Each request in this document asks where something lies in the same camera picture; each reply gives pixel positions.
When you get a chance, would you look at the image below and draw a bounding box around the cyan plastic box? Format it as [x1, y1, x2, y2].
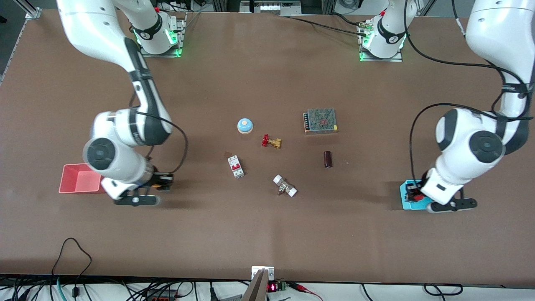
[400, 180, 436, 211]

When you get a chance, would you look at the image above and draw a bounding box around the pink plastic box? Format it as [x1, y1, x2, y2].
[59, 163, 107, 194]

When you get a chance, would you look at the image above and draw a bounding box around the white red circuit breaker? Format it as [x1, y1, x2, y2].
[227, 155, 245, 179]

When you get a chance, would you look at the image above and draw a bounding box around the metal mesh power supply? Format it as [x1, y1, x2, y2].
[303, 108, 338, 135]

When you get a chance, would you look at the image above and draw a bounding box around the white metal pipe fitting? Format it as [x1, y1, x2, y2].
[273, 174, 298, 198]

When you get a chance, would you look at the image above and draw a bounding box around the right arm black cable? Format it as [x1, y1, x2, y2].
[127, 90, 189, 175]

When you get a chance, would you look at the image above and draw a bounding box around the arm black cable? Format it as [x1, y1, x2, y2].
[403, 0, 534, 187]
[127, 90, 189, 175]

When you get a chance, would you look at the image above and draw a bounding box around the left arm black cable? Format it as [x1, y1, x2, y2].
[403, 0, 534, 187]

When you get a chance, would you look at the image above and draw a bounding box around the looped thin black cable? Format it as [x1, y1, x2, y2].
[52, 237, 93, 293]

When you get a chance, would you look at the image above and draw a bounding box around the coiled black cable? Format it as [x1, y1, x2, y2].
[424, 283, 464, 297]

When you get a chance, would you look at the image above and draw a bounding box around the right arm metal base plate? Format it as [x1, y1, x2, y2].
[139, 12, 187, 58]

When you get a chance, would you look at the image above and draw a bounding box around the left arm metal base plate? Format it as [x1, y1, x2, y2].
[358, 21, 403, 63]

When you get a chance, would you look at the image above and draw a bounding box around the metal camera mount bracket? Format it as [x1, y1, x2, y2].
[242, 266, 275, 301]

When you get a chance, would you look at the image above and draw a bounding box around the red clip lead wire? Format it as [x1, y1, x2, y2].
[288, 282, 323, 301]

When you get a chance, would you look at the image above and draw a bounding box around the black base power cable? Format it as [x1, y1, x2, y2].
[280, 13, 369, 36]

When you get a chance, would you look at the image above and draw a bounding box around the aluminium frame profile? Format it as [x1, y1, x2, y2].
[17, 0, 42, 20]

